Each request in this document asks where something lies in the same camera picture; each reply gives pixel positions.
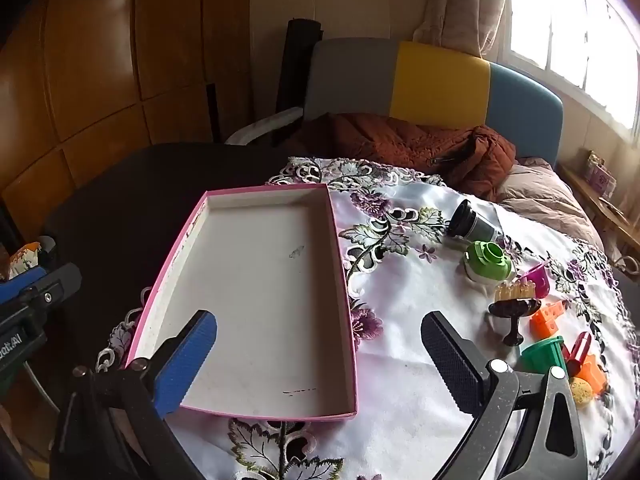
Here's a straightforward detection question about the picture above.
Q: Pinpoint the dark brown pedestal stand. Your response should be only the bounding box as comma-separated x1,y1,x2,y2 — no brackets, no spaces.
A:
488,297,543,347

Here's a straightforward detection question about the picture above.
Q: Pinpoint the orange plastic block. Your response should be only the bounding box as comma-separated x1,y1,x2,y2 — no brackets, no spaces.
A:
575,355,610,395

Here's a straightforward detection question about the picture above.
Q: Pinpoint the window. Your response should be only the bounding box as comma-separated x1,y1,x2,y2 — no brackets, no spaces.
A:
505,0,640,131

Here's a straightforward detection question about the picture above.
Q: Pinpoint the green flanged spool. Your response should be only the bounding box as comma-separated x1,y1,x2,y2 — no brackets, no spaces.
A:
520,337,568,375

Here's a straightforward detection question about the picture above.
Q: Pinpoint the yellow toothed comb piece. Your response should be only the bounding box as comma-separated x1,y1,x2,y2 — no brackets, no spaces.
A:
495,281,537,303

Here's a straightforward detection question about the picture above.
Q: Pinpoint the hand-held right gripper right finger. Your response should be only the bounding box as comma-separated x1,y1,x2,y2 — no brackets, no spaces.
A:
421,311,588,480

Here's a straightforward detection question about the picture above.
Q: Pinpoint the magenta funnel cup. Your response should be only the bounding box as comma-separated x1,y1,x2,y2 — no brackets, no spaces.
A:
517,261,551,301

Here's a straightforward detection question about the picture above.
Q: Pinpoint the rust brown quilted jacket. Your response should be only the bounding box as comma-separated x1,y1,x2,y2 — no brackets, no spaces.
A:
285,112,517,202

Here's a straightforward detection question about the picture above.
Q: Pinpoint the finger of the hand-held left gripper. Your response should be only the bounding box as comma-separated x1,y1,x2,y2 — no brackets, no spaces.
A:
27,262,83,311
0,265,48,307

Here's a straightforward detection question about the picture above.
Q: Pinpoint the beige patterned curtain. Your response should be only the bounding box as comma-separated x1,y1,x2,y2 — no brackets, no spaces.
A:
412,0,511,58

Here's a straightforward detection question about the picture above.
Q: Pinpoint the pink shallow cardboard box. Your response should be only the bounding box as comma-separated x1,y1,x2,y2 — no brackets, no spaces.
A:
125,183,359,422

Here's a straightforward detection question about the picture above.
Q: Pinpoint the black and grey cylinder cup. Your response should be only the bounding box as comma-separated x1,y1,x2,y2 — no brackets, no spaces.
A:
446,199,502,250

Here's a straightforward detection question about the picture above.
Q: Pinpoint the purple box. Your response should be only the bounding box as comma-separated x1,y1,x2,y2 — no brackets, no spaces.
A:
585,150,618,198

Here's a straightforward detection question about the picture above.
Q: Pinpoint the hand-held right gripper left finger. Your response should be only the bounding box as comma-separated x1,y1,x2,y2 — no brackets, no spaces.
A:
50,310,218,480

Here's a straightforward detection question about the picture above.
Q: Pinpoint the orange snack bag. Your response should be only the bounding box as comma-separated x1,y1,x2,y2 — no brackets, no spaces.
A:
10,242,43,281

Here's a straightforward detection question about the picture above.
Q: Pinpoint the wooden desk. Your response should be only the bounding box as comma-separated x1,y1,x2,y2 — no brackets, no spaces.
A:
557,162,640,251

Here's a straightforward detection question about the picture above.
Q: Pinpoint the black rolled mat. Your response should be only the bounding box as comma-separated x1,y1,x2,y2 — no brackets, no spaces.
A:
276,18,326,111

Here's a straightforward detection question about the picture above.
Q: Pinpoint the white chair armrest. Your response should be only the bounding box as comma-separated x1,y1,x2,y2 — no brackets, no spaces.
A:
225,107,303,146

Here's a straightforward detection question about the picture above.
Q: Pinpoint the orange notched block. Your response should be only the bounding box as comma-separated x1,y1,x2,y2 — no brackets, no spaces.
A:
529,302,568,339

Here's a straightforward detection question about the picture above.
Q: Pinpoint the grey yellow blue headboard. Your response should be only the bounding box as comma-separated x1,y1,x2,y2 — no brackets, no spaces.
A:
302,37,565,166

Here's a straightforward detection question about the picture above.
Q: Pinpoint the green and white plug device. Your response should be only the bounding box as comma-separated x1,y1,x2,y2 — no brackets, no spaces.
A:
462,241,516,283

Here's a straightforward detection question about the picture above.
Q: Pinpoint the yellow sponge ball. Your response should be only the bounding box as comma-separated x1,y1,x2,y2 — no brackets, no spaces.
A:
569,379,593,407

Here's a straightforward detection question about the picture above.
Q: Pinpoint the white floral embroidered tablecloth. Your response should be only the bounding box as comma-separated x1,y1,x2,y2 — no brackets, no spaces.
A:
95,156,631,480

